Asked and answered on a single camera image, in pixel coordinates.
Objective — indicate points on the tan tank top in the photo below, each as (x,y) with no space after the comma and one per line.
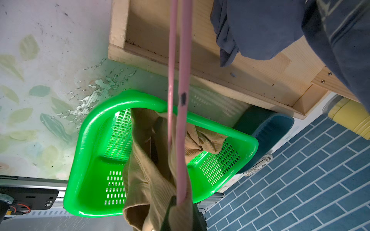
(150,179)

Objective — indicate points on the pink wire hanger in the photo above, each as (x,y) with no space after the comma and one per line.
(177,143)

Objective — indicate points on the dark grey tank top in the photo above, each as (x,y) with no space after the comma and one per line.
(337,31)

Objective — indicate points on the dark teal plastic bin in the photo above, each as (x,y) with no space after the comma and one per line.
(268,127)

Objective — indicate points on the wooden clothes rack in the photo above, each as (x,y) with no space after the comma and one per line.
(294,82)

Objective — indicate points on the green plastic basket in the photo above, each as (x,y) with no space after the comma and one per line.
(96,188)

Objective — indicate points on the floral table mat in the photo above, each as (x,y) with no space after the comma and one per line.
(54,71)

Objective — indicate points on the yellow pen cup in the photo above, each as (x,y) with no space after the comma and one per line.
(350,114)

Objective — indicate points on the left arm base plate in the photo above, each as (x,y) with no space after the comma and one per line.
(28,199)

